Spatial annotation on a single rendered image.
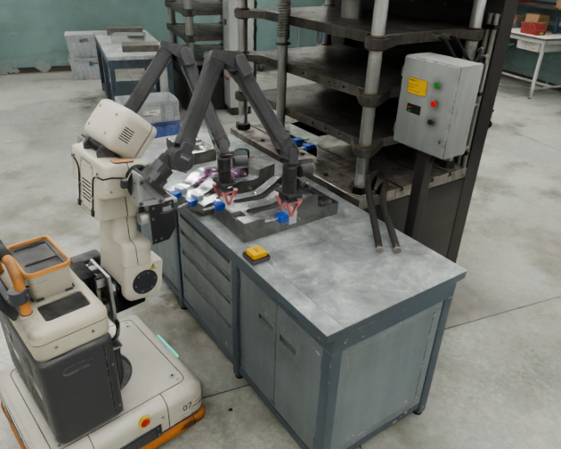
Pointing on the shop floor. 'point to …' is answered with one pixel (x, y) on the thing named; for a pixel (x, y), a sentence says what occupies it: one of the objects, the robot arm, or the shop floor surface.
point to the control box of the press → (434, 118)
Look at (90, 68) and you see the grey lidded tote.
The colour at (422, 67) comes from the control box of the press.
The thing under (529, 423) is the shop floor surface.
